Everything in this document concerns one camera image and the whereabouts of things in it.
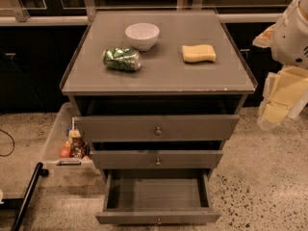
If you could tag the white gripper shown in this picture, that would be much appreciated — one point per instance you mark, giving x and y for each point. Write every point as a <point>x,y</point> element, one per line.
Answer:
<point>291,38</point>

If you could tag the grey bottom drawer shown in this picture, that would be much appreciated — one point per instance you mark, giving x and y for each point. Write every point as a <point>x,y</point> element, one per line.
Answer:
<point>157,196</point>

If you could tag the grey drawer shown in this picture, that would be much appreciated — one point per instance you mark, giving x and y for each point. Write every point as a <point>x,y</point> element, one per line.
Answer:
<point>157,196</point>
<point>156,127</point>
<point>157,154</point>

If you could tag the grey drawer cabinet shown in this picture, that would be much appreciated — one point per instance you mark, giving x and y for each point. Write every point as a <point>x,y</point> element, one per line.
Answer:
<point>165,85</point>

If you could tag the grey top drawer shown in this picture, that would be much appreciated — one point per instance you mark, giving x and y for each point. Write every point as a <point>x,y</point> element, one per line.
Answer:
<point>156,127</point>

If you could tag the grey middle drawer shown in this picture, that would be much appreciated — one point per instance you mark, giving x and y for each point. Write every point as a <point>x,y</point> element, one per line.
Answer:
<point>157,154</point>

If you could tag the yellow sponge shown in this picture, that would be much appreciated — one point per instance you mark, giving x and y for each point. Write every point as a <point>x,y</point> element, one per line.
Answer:
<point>198,53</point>

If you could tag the white ceramic bowl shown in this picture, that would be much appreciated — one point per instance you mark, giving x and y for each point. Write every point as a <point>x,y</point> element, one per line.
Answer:
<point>142,36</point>

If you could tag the crushed green soda can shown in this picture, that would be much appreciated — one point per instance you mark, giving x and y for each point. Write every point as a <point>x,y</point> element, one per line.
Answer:
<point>126,59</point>

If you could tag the brown snack bottle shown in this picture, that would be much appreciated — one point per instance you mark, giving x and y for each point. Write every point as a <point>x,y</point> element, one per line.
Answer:
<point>77,145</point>

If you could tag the clear plastic storage bin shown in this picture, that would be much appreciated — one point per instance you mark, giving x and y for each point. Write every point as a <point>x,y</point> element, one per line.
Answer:
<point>56,141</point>

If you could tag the red apple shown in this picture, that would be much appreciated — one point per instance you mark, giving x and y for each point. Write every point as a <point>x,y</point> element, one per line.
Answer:
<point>65,153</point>

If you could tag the black pole stand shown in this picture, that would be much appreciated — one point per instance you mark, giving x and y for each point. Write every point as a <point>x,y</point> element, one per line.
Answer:
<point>39,171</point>

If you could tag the metal railing frame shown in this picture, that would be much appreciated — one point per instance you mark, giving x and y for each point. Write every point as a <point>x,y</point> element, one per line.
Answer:
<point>79,12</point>

